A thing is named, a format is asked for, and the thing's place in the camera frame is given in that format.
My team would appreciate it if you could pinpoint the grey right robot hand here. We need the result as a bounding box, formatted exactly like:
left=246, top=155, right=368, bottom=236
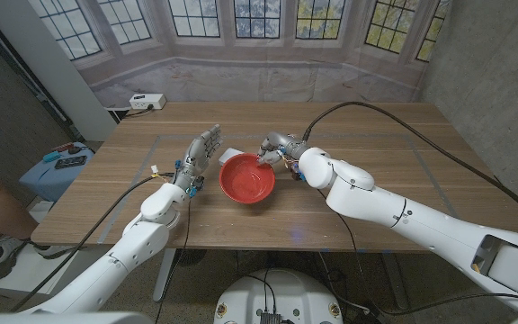
left=257, top=131, right=309, bottom=166

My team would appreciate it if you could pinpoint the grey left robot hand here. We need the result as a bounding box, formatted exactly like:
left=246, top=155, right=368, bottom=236
left=172, top=124, right=223, bottom=193

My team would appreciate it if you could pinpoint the red bowl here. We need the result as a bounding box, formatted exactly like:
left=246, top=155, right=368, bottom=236
left=219, top=152, right=277, bottom=205

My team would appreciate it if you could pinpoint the small white box device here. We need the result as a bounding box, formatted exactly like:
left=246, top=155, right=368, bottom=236
left=218, top=147, right=246, bottom=167

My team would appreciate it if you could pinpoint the printed window backdrop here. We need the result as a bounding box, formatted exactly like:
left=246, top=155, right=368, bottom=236
left=27, top=0, right=453, bottom=110

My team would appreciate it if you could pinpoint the white power strip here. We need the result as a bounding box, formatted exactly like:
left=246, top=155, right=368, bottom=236
left=129, top=93, right=167, bottom=112

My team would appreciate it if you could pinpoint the grey table leg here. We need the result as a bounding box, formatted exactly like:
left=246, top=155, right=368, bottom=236
left=379, top=251, right=412, bottom=310
left=152, top=247, right=178, bottom=303

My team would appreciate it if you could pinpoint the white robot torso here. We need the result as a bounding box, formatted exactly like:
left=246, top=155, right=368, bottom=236
left=213, top=268, right=344, bottom=324

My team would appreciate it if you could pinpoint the blue stool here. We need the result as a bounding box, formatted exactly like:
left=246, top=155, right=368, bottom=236
left=19, top=142, right=96, bottom=203

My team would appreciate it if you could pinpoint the grey perforated metal panel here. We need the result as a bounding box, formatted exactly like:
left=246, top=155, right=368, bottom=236
left=0, top=17, right=74, bottom=163

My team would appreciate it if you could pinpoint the white floor platform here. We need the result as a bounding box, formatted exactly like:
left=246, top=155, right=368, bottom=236
left=0, top=242, right=85, bottom=299

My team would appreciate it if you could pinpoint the thin black left wrist cable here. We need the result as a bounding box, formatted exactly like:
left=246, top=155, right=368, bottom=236
left=153, top=196, right=193, bottom=324

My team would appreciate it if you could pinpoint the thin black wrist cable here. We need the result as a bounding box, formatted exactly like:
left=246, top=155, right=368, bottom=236
left=153, top=196, right=193, bottom=324
left=316, top=187, right=375, bottom=316

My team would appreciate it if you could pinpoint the black power strip cord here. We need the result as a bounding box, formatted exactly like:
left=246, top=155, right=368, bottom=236
left=122, top=104, right=156, bottom=120

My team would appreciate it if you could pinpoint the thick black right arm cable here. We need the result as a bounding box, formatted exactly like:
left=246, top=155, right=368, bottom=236
left=302, top=101, right=518, bottom=229

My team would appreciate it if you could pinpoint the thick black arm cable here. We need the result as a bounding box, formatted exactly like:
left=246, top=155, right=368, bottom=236
left=302, top=101, right=518, bottom=229
left=10, top=172, right=175, bottom=312

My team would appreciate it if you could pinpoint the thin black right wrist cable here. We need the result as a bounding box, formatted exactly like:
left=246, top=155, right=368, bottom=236
left=316, top=187, right=375, bottom=316

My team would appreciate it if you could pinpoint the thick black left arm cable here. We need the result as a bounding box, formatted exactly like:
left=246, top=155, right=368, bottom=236
left=10, top=172, right=175, bottom=312

